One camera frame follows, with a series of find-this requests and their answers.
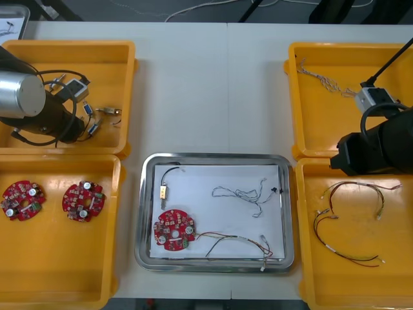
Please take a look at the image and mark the red black wire harness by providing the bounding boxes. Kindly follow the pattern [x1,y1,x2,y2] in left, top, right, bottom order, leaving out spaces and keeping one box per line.
[312,209,385,268]

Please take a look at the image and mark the steel tray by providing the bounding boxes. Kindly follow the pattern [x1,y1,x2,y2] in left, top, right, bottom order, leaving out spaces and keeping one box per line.
[134,152,295,274]
[0,6,31,41]

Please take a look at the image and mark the yellow-orange plastic bin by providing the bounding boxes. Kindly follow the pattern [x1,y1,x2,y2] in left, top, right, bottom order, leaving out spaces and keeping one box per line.
[0,39,140,160]
[294,157,413,310]
[283,41,413,160]
[0,154,127,308]

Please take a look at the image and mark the metal solenoid with cable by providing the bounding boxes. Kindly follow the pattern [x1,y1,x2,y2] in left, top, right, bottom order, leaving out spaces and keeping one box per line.
[47,73,68,92]

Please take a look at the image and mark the round red circuit board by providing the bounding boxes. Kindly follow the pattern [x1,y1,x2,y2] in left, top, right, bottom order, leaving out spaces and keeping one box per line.
[2,180,46,222]
[153,209,197,252]
[61,180,107,223]

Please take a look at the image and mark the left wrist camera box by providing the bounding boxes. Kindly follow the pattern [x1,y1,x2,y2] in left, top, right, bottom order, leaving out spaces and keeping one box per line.
[65,78,90,99]

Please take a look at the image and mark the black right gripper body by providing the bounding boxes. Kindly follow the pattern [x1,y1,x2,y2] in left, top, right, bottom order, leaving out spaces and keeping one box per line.
[337,129,387,177]

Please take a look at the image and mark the brass solenoid with cable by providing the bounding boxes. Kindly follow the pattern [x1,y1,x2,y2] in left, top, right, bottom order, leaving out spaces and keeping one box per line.
[159,165,185,211]

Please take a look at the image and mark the black furniture leg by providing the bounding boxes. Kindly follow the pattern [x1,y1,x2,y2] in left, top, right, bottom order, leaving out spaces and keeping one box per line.
[34,0,83,22]
[237,0,265,23]

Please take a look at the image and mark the white paper sheet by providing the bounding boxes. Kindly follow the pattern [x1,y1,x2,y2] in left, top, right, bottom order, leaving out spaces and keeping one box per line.
[0,17,26,39]
[148,164,285,261]

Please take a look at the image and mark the blue-white twisted wire harness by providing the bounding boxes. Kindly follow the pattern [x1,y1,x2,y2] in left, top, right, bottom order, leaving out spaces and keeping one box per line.
[295,57,358,98]
[210,177,283,219]

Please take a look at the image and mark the white floor cable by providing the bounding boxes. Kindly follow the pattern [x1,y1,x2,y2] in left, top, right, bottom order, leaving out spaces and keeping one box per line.
[164,0,317,23]

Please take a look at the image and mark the black right camera cable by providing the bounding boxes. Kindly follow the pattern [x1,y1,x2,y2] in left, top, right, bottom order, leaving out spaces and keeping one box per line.
[359,35,413,145]

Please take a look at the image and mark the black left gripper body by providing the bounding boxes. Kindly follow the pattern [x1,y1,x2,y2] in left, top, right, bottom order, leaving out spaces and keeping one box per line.
[54,108,85,143]

